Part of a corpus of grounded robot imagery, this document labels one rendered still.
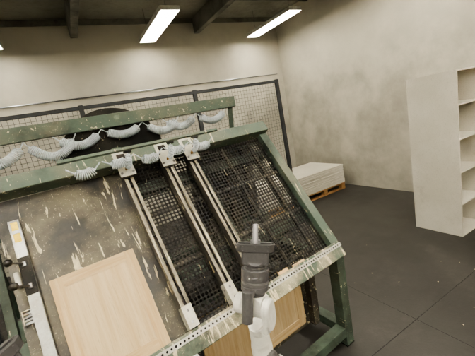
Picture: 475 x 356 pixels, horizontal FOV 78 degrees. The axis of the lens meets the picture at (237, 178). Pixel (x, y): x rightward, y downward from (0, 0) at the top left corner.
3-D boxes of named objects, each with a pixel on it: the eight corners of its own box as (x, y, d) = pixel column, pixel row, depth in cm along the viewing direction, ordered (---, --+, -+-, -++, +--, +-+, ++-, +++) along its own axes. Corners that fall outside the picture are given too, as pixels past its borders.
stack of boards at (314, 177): (256, 223, 551) (251, 196, 540) (230, 213, 642) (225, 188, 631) (346, 188, 663) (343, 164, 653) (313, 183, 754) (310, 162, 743)
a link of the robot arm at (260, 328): (273, 294, 93) (278, 326, 97) (248, 288, 97) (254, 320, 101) (266, 309, 87) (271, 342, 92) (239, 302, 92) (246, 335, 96)
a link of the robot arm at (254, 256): (276, 247, 89) (275, 287, 89) (274, 240, 98) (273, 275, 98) (234, 246, 90) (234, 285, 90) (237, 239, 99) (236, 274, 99)
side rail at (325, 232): (323, 248, 236) (331, 244, 227) (254, 141, 270) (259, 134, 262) (329, 244, 240) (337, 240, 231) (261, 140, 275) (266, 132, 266)
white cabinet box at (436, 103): (462, 236, 372) (456, 68, 331) (415, 226, 422) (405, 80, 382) (485, 221, 399) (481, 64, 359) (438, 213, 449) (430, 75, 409)
